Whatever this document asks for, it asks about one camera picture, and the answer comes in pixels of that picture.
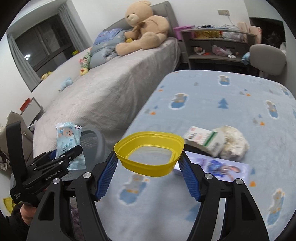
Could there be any blue wet wipes packet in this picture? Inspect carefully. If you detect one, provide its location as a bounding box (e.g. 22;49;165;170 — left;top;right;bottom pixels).
55;122;86;170

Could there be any white green medicine box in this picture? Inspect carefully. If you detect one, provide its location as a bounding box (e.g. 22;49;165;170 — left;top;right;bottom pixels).
183;126;225;157

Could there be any purple cardboard box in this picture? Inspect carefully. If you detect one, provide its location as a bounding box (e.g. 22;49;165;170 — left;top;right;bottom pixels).
185;151;250;183

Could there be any yellow plastic lid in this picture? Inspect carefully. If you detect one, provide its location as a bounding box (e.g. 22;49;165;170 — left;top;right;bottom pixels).
114;131;185;177

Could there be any white paper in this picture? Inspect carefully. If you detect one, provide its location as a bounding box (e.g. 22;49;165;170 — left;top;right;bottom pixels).
213;126;249;162

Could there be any grey perforated trash basket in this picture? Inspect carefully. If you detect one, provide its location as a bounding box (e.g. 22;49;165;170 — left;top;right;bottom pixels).
62;128;109;181

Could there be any person's left hand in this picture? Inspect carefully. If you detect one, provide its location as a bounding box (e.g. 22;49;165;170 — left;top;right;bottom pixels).
20;204;37;226

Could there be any beige chair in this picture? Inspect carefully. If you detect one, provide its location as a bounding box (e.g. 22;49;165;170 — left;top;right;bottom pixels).
1;112;33;171

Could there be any yellow plastic bag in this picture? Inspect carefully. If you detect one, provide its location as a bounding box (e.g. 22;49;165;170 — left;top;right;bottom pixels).
3;196;16;214

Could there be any blue patterned table blanket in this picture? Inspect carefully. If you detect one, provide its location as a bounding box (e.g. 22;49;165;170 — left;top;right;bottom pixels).
69;69;296;241

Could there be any grey checkered bed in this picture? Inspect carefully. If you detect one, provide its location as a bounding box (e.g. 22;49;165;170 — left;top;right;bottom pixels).
32;1;181;158

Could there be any small light blue plush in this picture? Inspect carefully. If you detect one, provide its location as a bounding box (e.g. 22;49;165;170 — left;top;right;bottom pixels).
59;77;73;92

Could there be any grey curtain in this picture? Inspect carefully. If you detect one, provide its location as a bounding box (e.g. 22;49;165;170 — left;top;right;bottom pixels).
7;33;41;92

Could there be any small yellow plush toy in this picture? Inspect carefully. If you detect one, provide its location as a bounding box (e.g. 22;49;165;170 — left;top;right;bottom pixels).
41;71;52;81

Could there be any green hooded plush doll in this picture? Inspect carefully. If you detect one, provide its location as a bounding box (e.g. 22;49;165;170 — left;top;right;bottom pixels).
79;52;91;76

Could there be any light blue folded quilt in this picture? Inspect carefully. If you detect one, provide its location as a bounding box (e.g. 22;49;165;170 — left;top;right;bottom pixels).
89;30;126;69

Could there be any grey bedside drawer cabinet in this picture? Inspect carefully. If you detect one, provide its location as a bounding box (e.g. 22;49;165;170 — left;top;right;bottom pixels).
178;40;188;63

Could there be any pink plastic bag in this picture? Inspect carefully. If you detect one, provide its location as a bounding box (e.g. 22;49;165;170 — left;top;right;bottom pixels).
212;45;232;56

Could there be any grey shelf unit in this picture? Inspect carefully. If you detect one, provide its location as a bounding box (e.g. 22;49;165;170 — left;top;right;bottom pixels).
180;28;256;73

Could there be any blue patterned pillow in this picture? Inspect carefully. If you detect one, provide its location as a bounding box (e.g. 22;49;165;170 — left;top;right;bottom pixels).
93;28;123;45

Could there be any grey office chair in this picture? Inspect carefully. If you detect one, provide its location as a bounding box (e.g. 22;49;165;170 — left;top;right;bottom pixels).
249;44;287;76

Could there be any yellow gold patterned box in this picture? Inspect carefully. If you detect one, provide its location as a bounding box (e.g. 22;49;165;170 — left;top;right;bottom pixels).
195;30;222;39

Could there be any purple storage box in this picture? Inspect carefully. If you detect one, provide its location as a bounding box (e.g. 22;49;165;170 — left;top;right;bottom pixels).
172;25;196;40

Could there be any large tan teddy bear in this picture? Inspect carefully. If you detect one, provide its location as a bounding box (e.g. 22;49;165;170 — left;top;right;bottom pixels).
115;1;170;56

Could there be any white wall socket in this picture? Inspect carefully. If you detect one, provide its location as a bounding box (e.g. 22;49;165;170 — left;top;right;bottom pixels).
217;9;230;16

